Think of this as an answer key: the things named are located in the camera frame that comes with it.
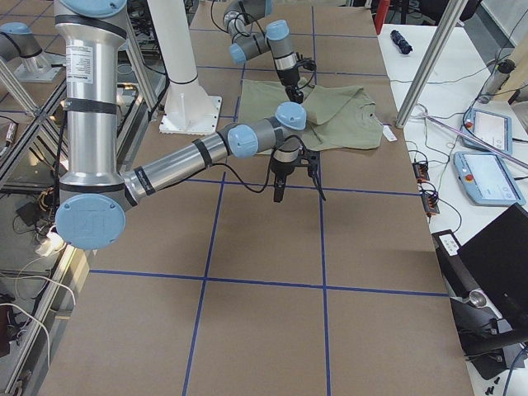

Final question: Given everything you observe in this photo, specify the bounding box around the dark water bottle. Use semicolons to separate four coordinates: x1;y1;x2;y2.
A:
478;59;516;104

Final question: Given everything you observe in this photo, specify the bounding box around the black stand device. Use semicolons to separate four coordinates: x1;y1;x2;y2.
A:
432;230;527;380

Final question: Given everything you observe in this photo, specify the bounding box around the aluminium frame post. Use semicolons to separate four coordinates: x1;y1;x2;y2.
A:
395;0;468;129

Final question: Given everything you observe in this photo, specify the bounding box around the white shirt price tag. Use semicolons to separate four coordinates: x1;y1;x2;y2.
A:
383;125;398;142

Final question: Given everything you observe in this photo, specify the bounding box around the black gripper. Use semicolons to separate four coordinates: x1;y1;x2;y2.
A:
276;66;304;103
271;159;299;202

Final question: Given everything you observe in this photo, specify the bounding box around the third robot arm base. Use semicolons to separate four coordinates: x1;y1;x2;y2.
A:
1;22;65;83

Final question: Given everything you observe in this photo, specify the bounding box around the near blue teach pendant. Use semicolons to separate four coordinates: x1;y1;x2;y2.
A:
453;152;526;206

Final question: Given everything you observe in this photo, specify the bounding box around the blue teach pendant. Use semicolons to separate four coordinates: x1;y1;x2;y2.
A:
462;109;512;154
453;152;526;206

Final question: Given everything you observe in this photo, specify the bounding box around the folded dark blue umbrella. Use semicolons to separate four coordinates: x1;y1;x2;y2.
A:
389;30;413;55

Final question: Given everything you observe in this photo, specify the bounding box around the red cylinder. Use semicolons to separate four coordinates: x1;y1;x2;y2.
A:
374;0;391;35

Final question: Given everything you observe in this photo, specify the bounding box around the far blue teach pendant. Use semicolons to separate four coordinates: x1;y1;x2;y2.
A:
462;109;512;154

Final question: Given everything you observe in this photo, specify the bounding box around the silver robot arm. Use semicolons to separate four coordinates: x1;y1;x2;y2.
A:
223;1;314;103
54;1;306;250

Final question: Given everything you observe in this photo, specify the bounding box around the green long-sleeve shirt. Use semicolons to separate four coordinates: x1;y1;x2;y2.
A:
238;79;383;151

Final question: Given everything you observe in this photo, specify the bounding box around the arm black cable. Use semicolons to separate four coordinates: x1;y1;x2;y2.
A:
205;135;306;195
209;0;257;46

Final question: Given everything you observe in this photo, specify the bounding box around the black laptop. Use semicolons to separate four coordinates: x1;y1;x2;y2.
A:
459;204;527;327

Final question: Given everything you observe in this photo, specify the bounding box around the white central pillar base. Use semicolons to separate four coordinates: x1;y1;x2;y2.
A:
149;1;222;134

